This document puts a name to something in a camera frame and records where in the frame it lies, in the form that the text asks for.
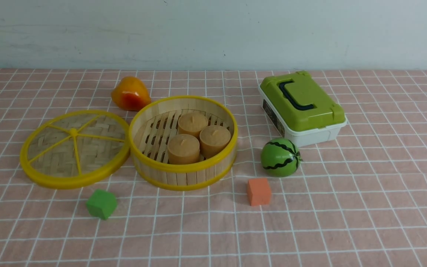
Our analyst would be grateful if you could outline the yellow woven steamer lid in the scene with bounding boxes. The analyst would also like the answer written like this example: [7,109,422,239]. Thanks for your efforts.
[19,110,130,189]

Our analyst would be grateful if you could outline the bamboo steamer basket yellow rims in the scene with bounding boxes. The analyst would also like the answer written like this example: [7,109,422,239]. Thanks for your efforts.
[129,96,238,191]

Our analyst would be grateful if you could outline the brown steamed bun right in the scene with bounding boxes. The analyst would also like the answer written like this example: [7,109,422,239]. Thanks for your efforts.
[199,125,231,158]

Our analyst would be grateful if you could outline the brown steamed bun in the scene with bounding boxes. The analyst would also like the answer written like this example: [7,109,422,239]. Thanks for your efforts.
[199,125,231,158]
[167,134,200,165]
[178,113,208,139]

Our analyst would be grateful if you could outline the brown steamed bun back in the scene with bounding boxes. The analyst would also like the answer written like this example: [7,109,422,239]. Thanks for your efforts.
[178,113,208,139]

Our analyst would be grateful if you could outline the brown steamed bun front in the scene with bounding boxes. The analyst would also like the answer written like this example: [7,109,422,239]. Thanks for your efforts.
[167,134,200,165]

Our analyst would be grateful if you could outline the green toy watermelon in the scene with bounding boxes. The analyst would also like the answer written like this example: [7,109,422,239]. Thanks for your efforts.
[261,138,303,178]

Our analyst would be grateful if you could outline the orange foam cube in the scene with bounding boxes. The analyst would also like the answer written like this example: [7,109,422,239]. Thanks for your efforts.
[247,178,272,206]

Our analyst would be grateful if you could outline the green white plastic box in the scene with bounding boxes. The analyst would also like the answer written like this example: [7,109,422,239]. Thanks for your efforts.
[259,71,348,147]

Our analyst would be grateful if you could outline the orange toy mango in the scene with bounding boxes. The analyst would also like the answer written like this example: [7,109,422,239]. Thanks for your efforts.
[111,76,152,112]

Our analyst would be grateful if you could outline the green foam cube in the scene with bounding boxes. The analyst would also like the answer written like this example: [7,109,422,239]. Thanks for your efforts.
[85,189,117,220]

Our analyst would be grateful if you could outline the pink checked tablecloth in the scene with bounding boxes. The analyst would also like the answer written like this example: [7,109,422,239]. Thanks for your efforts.
[0,69,427,267]

